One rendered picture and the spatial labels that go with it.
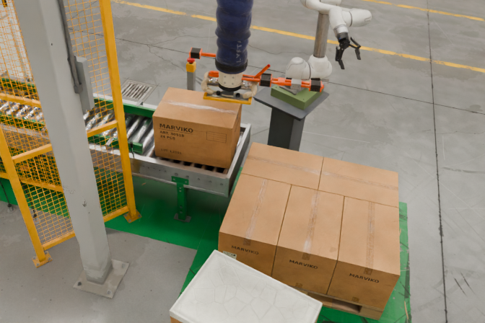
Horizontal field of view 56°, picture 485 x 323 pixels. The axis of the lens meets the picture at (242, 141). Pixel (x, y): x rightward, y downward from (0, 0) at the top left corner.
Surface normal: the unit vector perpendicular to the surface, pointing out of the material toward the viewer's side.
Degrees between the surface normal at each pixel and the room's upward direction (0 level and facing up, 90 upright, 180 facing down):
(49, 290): 0
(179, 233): 0
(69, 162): 90
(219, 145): 90
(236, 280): 0
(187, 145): 90
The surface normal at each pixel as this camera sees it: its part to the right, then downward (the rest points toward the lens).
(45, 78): -0.25, 0.61
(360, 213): 0.07, -0.77
